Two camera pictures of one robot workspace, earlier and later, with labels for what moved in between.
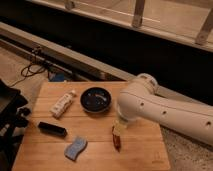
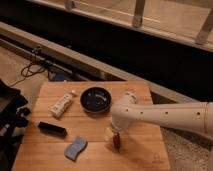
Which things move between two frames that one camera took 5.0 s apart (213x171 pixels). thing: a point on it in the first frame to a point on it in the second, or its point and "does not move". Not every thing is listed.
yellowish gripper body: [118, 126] to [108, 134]
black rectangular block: [52, 128] does not move
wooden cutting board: [75, 126] does not move
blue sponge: [79, 144] does not move
